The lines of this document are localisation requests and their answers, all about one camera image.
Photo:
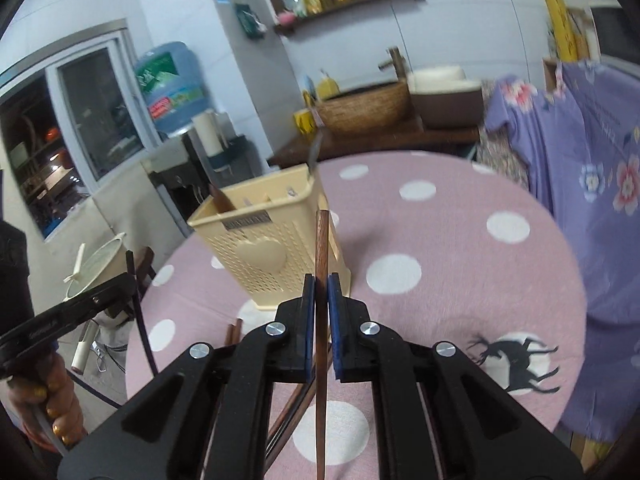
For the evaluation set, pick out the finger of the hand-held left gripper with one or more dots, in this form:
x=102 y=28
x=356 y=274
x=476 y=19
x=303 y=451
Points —
x=95 y=300

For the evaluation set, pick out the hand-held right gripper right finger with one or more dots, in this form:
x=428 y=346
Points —
x=334 y=330

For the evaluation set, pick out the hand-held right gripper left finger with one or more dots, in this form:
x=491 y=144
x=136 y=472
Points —
x=309 y=320

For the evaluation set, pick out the black chopstick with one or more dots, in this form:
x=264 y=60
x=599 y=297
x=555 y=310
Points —
x=142 y=330
x=282 y=442

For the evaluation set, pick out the brown wooden chopstick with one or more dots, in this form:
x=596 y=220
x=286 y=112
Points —
x=321 y=260
x=290 y=417
x=235 y=332

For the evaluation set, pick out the cream plastic utensil holder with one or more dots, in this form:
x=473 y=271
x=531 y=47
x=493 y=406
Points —
x=260 y=255

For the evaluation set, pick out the person's left hand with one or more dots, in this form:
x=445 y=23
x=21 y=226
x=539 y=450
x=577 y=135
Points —
x=57 y=400

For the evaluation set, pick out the white pot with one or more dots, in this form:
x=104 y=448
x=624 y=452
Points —
x=97 y=270

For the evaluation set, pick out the wooden stool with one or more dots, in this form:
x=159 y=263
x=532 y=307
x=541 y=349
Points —
x=145 y=270

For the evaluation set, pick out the dark grey utensil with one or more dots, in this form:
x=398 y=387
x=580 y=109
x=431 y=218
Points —
x=315 y=155

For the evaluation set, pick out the window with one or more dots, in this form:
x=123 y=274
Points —
x=85 y=125

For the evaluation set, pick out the water dispenser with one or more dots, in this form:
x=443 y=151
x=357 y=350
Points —
x=220 y=160

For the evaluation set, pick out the dark wooden counter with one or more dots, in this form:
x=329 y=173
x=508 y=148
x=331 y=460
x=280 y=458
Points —
x=390 y=142

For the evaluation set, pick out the yellow mug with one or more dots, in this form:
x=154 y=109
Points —
x=303 y=121

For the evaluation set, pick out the paper cup tube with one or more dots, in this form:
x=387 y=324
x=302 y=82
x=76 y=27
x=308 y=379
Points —
x=207 y=132

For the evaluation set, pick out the woven basket sink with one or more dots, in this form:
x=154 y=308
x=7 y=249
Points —
x=365 y=107

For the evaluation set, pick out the blue water bottle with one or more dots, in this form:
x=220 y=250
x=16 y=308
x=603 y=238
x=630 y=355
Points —
x=170 y=85

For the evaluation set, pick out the yellow soap bottle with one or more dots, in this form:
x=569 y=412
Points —
x=327 y=85

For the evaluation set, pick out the brown and white rice cooker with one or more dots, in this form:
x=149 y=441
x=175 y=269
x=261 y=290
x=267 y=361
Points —
x=445 y=97

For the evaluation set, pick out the bronze faucet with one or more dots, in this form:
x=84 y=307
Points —
x=395 y=62

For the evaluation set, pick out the purple floral cloth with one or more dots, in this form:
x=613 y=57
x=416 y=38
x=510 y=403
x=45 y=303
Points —
x=590 y=200

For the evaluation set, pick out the pink bowl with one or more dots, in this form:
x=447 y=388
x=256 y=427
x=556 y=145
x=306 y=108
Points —
x=286 y=17

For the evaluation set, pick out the green packet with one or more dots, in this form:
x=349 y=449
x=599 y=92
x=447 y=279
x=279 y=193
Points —
x=248 y=20

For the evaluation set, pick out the white microwave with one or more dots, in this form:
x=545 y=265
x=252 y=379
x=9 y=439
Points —
x=617 y=32

